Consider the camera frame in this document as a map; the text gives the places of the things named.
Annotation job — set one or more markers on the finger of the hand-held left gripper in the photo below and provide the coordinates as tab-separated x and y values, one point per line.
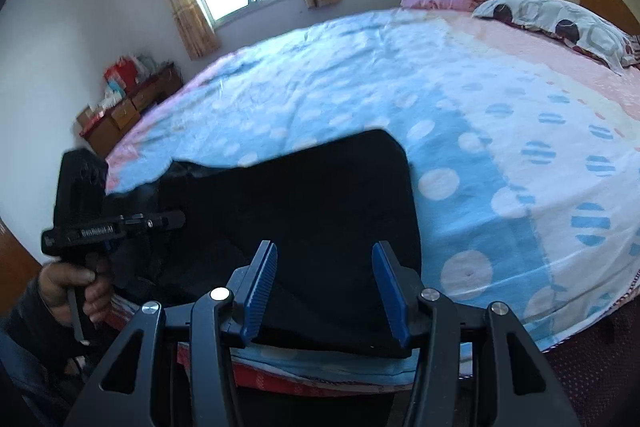
155	222

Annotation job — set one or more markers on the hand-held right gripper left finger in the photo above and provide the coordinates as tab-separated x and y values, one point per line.
261	292

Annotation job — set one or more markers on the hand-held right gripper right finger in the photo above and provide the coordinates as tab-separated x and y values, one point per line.
390	292

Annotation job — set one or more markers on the black pants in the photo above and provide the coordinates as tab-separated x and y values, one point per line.
300	232

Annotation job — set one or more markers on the person's left forearm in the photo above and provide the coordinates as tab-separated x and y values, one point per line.
30	337

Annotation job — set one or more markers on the person's left hand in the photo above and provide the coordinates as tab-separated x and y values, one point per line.
100	292

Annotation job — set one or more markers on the brown wooden furniture panel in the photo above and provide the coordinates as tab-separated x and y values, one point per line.
17	262

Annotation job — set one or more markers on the brown wooden desk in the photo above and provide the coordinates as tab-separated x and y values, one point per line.
130	107

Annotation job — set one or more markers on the dark red dotted bed base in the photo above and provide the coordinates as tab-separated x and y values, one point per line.
595	372

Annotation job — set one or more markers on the blue pink dotted bed cover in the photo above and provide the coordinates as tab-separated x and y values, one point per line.
400	72

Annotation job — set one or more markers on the grey patterned pillow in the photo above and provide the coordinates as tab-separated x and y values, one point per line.
565	24

